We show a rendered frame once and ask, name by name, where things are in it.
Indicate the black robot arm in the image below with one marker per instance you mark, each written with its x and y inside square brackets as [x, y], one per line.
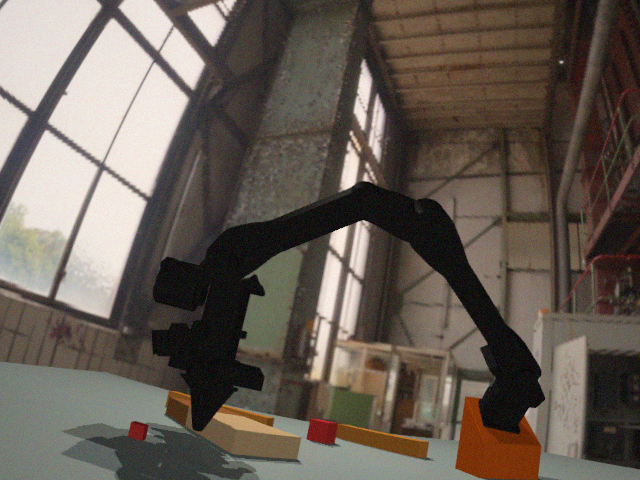
[241, 250]

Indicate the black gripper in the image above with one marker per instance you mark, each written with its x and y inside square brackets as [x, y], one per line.
[211, 381]

